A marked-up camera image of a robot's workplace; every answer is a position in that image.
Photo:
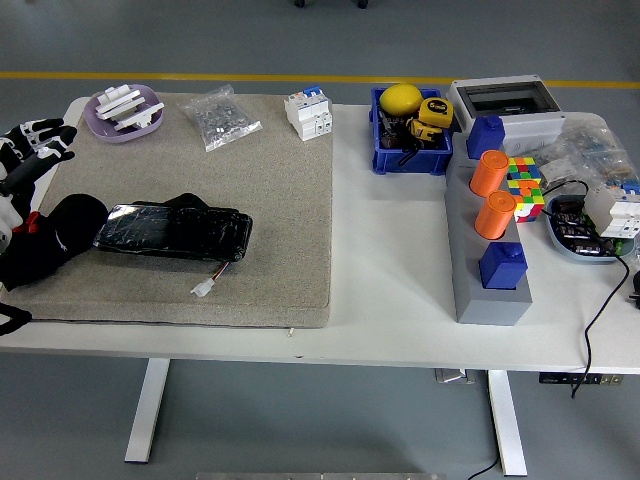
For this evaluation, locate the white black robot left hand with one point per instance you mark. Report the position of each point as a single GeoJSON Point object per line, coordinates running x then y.
{"type": "Point", "coordinates": [30, 150]}

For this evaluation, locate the black table control panel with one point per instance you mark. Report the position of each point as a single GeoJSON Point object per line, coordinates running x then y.
{"type": "Point", "coordinates": [580, 379]}

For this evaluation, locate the purple bowl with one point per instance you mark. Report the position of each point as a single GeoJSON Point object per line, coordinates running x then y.
{"type": "Point", "coordinates": [107, 132]}

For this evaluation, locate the white plastic strip stack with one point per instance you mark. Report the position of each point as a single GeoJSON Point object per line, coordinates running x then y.
{"type": "Point", "coordinates": [120, 105]}

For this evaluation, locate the white notched plastic piece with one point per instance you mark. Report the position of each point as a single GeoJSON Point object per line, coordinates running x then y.
{"type": "Point", "coordinates": [116, 93]}

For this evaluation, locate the white T-shaped plastic piece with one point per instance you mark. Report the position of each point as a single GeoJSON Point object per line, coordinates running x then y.
{"type": "Point", "coordinates": [140, 116]}

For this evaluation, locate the clear bag of screws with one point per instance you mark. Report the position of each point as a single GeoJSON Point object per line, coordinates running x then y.
{"type": "Point", "coordinates": [220, 117]}

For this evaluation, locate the grey-brown mat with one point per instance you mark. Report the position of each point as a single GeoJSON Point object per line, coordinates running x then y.
{"type": "Point", "coordinates": [280, 210]}

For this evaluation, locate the white circuit breaker blue switches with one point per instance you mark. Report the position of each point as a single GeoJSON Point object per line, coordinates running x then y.
{"type": "Point", "coordinates": [307, 112]}

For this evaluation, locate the white table leg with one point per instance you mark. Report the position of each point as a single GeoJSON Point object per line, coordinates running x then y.
{"type": "Point", "coordinates": [507, 425]}
{"type": "Point", "coordinates": [147, 410]}

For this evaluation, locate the yellow ball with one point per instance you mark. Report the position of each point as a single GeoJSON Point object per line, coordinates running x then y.
{"type": "Point", "coordinates": [400, 99]}

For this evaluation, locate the blue plastic bin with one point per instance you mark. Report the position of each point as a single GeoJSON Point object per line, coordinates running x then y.
{"type": "Point", "coordinates": [410, 162]}

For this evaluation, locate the yellow black tape measure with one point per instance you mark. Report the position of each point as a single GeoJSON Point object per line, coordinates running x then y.
{"type": "Point", "coordinates": [424, 131]}

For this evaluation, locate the yellow round tape measure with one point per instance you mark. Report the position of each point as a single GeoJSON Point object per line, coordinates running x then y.
{"type": "Point", "coordinates": [436, 110]}

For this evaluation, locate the blue block with knob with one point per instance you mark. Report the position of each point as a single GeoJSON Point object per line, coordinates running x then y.
{"type": "Point", "coordinates": [485, 137]}
{"type": "Point", "coordinates": [502, 267]}

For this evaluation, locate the orange cylinder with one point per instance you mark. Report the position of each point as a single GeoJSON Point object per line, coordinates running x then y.
{"type": "Point", "coordinates": [489, 172]}
{"type": "Point", "coordinates": [494, 215]}

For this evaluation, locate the grey block holder base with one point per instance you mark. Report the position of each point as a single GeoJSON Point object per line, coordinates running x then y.
{"type": "Point", "coordinates": [492, 305]}

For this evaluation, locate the multicolour puzzle cube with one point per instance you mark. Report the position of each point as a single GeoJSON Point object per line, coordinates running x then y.
{"type": "Point", "coordinates": [527, 192]}

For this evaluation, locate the grey distribution box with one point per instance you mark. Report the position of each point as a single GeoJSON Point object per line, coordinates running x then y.
{"type": "Point", "coordinates": [530, 122]}

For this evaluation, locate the small clear bag white label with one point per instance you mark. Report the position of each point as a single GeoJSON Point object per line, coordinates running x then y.
{"type": "Point", "coordinates": [559, 170]}

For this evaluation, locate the blue-grey bowl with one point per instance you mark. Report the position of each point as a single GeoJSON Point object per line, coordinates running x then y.
{"type": "Point", "coordinates": [562, 247]}

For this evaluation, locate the black capacitor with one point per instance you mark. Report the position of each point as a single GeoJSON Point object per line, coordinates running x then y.
{"type": "Point", "coordinates": [592, 246]}
{"type": "Point", "coordinates": [575, 219]}
{"type": "Point", "coordinates": [569, 205]}

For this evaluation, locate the large clear bag of parts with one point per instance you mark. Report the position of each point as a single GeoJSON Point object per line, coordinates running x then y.
{"type": "Point", "coordinates": [595, 145]}

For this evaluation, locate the white circuit breaker stack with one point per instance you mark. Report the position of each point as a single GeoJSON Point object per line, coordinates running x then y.
{"type": "Point", "coordinates": [615, 210]}

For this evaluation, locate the black plug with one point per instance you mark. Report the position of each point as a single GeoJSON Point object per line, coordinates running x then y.
{"type": "Point", "coordinates": [636, 287]}

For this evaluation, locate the metal bracket under table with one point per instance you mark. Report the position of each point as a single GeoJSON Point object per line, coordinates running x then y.
{"type": "Point", "coordinates": [454, 376]}

